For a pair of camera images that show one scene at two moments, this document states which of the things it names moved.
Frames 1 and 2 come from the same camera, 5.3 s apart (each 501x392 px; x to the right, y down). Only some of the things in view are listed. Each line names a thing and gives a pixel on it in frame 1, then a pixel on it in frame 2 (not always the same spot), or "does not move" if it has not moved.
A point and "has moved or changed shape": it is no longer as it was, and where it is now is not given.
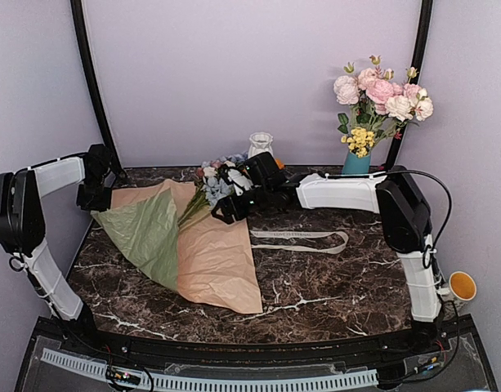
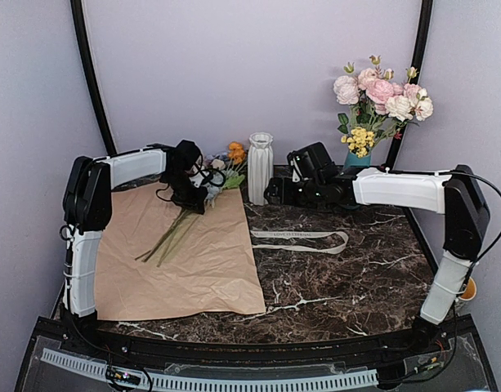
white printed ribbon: (284, 233) does not move
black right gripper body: (261, 198) to (305, 196)
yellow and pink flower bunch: (379, 105) does not move
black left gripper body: (93, 198) to (183, 194)
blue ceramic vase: (354, 165) does not move
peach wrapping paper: (216, 262) has moved or changed shape
